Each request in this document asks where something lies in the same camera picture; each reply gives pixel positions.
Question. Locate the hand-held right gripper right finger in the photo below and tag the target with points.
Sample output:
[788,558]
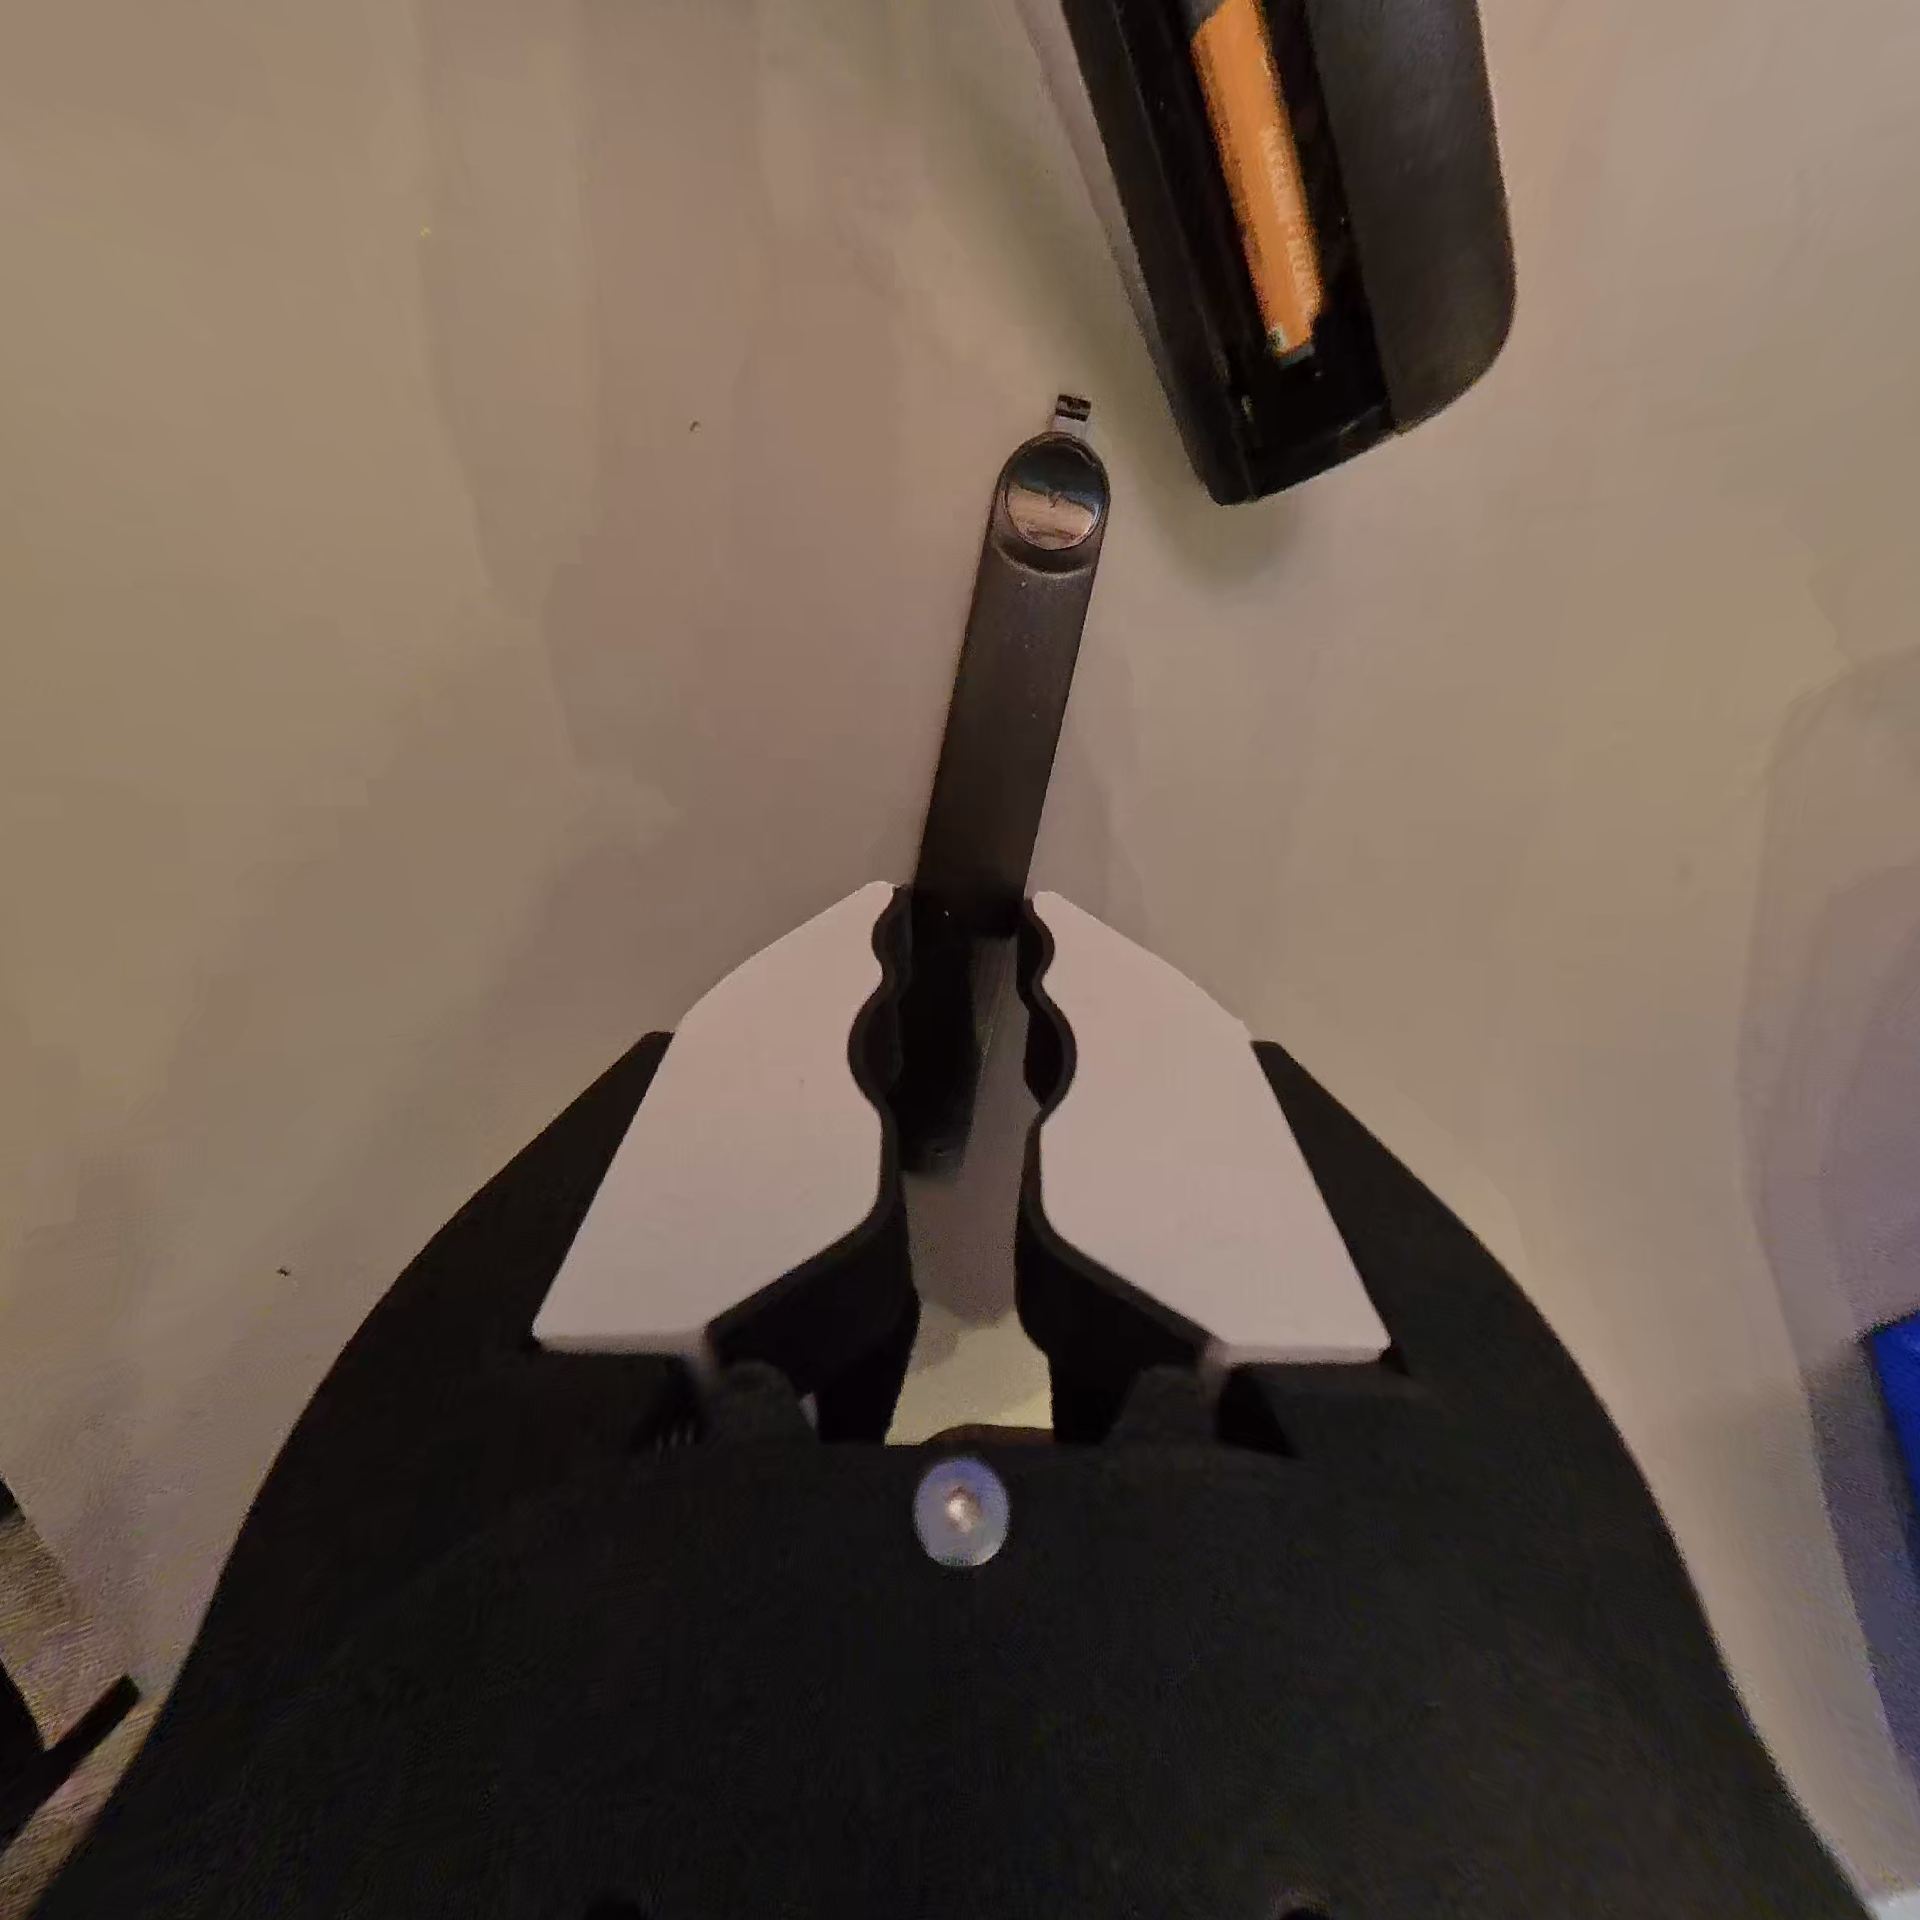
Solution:
[1184,1185]

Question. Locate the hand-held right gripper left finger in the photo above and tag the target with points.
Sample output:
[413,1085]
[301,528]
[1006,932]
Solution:
[721,1185]

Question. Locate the black battery cover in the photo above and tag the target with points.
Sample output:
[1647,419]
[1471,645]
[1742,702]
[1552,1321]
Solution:
[1004,720]

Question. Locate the blue plastic bin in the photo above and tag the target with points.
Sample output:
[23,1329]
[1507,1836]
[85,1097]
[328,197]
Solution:
[1897,1395]

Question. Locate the orange AAA battery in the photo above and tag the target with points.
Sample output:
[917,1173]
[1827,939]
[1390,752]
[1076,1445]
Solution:
[1260,180]

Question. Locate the black remote control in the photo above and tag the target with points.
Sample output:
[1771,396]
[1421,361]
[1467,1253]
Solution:
[1425,194]

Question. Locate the grey desk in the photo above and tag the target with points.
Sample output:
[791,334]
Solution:
[376,674]

